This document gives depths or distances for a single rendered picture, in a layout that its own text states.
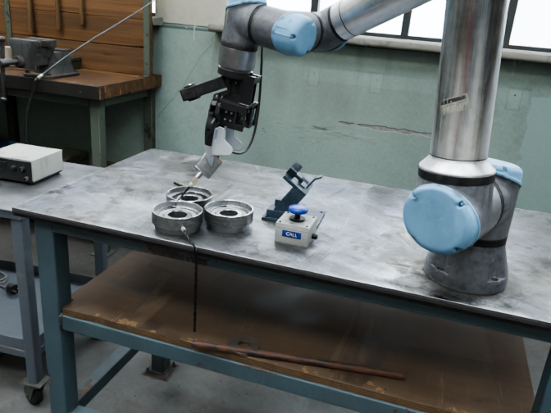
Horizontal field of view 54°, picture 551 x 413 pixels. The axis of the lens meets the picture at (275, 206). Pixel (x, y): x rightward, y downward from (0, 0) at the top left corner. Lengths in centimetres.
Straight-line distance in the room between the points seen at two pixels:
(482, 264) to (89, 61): 249
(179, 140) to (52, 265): 181
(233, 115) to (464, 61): 50
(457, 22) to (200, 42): 217
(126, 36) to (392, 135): 143
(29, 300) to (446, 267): 120
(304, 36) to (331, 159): 177
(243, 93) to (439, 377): 72
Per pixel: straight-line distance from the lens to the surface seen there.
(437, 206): 84
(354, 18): 108
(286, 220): 110
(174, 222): 110
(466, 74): 83
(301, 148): 278
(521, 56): 254
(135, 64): 296
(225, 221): 111
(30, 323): 178
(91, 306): 138
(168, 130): 305
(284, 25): 101
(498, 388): 126
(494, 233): 101
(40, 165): 182
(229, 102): 112
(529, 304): 105
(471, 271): 102
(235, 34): 109
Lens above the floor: 125
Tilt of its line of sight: 20 degrees down
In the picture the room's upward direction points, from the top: 5 degrees clockwise
